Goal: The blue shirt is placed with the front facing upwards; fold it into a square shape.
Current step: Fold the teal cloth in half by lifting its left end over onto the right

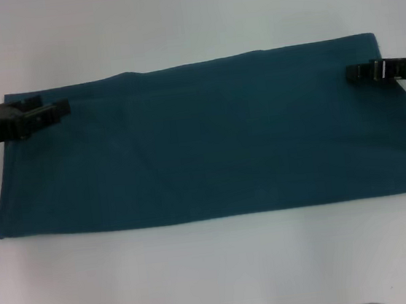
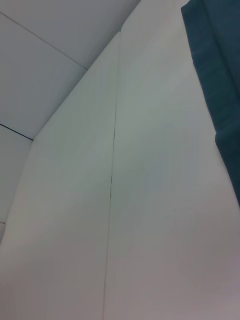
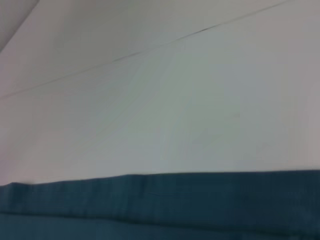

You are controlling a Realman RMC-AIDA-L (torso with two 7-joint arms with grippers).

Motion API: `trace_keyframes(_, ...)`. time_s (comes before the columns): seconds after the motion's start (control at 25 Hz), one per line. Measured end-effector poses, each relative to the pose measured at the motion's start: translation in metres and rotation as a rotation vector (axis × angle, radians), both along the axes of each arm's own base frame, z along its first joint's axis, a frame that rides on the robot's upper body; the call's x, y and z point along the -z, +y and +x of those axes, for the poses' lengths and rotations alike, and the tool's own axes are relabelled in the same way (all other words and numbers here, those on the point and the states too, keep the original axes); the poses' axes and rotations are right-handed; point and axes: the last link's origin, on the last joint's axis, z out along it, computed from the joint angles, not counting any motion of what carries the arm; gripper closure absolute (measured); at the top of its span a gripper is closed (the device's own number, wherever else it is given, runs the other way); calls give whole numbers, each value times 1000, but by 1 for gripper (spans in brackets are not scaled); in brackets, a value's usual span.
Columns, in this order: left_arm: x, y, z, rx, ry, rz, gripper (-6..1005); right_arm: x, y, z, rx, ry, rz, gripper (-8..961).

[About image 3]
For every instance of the teal T-shirt with FREE print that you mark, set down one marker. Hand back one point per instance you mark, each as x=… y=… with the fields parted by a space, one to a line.
x=160 y=207

